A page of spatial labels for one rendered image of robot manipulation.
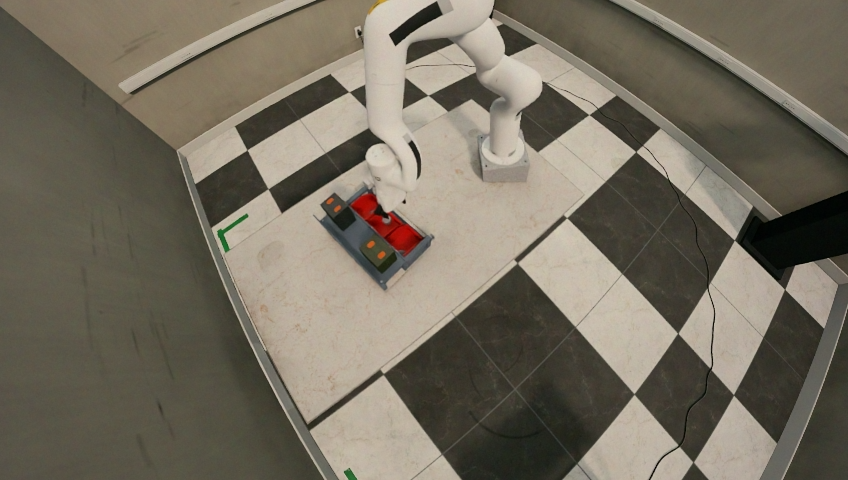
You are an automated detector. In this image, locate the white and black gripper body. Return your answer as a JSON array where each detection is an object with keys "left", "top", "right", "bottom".
[{"left": 377, "top": 189, "right": 406, "bottom": 213}]

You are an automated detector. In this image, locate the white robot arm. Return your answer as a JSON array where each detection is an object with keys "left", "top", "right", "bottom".
[{"left": 363, "top": 0, "right": 542, "bottom": 195}]

